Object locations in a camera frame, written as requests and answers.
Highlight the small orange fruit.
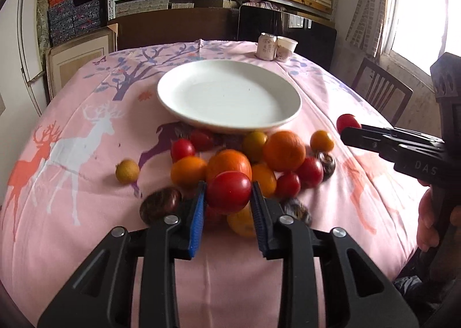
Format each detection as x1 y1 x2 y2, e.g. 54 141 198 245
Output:
170 156 207 189

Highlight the dark red plum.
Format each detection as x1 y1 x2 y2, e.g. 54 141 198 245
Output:
295 156 324 188

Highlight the small yellow longan fruit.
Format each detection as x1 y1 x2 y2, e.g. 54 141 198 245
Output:
115 159 140 185

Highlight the white paper cup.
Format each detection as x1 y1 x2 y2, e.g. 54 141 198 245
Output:
275 36 298 63

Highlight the wooden chair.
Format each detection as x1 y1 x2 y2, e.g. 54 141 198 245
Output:
351 58 413 126

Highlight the small mandarin orange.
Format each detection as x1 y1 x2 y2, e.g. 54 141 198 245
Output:
205 149 252 182

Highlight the framed picture leaning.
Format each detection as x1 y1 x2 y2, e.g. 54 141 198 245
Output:
45 24 119 100

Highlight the large orange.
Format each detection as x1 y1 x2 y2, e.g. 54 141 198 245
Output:
262 131 306 173

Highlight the white oval plate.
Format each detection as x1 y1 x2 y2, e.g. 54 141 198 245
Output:
157 59 303 134

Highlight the pink drink can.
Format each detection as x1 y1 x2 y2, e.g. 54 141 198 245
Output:
256 33 277 61

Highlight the dark water chestnut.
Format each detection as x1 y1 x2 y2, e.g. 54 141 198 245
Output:
316 152 336 182
139 187 182 226

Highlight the yellow-orange round fruit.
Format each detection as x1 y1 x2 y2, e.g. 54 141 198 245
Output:
309 130 335 152

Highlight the red cherry tomato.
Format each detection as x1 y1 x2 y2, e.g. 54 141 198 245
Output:
206 171 252 215

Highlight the pink deer tablecloth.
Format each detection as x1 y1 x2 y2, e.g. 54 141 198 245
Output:
1 40 424 327

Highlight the right hand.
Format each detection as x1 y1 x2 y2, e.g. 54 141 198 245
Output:
416 184 461 252

